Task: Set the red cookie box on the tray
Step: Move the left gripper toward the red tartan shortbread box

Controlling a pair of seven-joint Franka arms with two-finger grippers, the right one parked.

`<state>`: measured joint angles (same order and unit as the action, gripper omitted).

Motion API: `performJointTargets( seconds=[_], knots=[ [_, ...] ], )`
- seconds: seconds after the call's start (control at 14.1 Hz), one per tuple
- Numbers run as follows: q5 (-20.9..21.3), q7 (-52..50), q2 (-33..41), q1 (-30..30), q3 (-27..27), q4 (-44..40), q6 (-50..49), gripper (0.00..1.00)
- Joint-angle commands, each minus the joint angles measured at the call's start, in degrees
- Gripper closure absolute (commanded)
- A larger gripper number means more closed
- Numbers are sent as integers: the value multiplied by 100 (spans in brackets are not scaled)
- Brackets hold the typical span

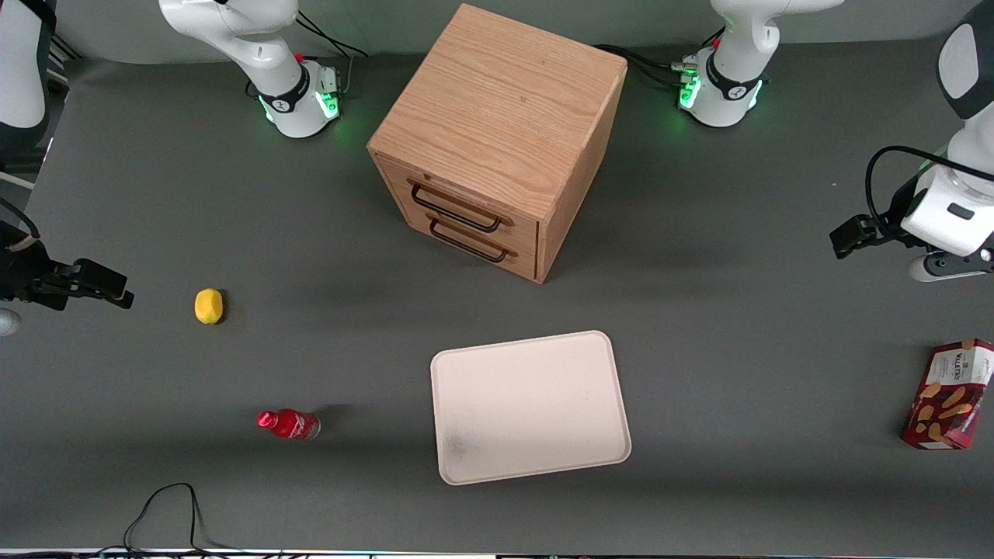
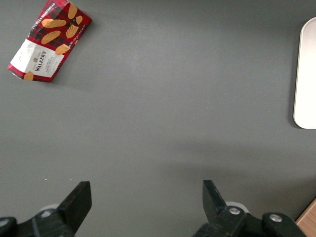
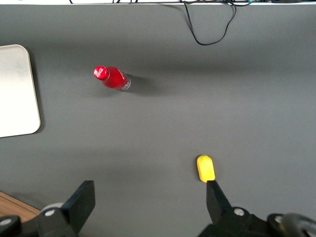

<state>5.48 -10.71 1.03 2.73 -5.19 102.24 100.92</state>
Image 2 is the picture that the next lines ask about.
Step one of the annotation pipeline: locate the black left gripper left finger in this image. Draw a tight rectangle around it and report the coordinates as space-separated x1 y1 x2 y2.
0 181 93 237

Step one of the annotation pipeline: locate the wooden two-drawer cabinet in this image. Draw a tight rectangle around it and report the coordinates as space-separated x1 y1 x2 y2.
295 198 316 237

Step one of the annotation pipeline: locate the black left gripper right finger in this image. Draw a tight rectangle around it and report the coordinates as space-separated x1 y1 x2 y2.
192 180 308 237

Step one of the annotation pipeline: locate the white rectangular plastic tray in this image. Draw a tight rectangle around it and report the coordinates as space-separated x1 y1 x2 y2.
293 17 316 129

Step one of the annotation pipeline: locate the red tartan cookie box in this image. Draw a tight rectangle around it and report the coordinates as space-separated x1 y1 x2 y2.
7 0 92 83

